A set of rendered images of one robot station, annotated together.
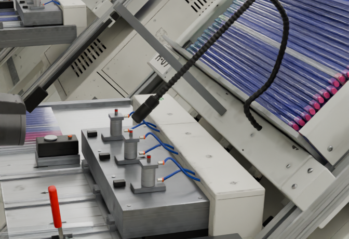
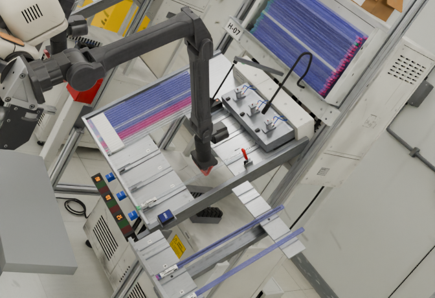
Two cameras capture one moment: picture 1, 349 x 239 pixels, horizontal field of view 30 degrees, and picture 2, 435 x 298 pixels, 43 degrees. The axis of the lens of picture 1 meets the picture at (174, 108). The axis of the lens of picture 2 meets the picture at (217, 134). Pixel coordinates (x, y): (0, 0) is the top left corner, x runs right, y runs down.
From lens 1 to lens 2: 1.31 m
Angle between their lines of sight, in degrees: 30
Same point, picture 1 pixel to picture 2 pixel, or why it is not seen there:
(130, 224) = (268, 147)
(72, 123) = not seen: hidden behind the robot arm
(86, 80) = (162, 4)
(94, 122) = (212, 75)
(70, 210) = (237, 140)
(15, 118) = (224, 132)
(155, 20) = not seen: outside the picture
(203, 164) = (285, 111)
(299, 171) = (326, 111)
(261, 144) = (306, 96)
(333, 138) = (337, 98)
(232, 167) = (297, 109)
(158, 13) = not seen: outside the picture
